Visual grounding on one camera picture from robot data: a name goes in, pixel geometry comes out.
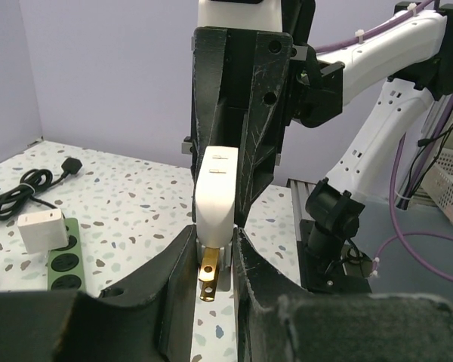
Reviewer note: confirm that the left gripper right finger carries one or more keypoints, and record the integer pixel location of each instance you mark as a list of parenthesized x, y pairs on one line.
[(277, 320)]

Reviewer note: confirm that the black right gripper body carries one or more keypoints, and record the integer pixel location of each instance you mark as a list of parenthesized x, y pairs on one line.
[(238, 79)]

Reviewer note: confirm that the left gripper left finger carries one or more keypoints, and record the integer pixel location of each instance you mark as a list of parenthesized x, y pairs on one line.
[(146, 316)]

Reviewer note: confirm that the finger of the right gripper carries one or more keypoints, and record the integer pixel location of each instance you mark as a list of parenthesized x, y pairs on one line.
[(260, 143), (206, 130)]

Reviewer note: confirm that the white charger plug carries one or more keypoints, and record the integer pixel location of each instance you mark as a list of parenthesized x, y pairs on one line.
[(215, 210), (43, 231)]

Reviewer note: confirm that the green power strip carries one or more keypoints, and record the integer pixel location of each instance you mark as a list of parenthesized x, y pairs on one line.
[(65, 265)]

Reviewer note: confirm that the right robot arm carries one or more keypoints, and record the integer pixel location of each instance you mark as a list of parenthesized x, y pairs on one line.
[(411, 54)]

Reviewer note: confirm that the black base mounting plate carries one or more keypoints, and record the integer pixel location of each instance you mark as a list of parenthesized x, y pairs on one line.
[(331, 266)]

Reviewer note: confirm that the white perforated basket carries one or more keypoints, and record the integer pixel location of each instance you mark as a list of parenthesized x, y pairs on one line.
[(438, 183)]

